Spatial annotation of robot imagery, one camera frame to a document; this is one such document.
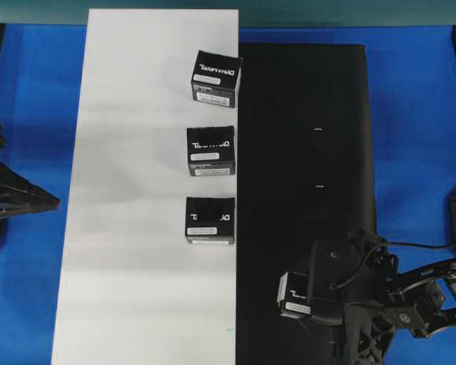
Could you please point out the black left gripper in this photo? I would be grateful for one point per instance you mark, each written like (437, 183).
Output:
(15, 182)

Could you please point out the black base sheet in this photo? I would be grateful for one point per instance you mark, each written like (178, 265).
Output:
(305, 172)

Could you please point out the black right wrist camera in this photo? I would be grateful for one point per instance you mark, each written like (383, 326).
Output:
(333, 279)

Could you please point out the blue table cloth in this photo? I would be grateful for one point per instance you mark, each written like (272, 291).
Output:
(412, 88)

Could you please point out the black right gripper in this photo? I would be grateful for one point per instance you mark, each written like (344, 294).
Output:
(369, 332)

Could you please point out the black dynamixel box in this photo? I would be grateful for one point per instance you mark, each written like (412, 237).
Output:
(216, 79)
(210, 221)
(211, 151)
(292, 295)

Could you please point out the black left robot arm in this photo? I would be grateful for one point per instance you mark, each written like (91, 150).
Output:
(19, 196)

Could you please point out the white base sheet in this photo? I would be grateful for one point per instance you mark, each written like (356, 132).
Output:
(132, 290)

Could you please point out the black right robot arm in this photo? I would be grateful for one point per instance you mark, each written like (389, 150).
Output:
(421, 301)

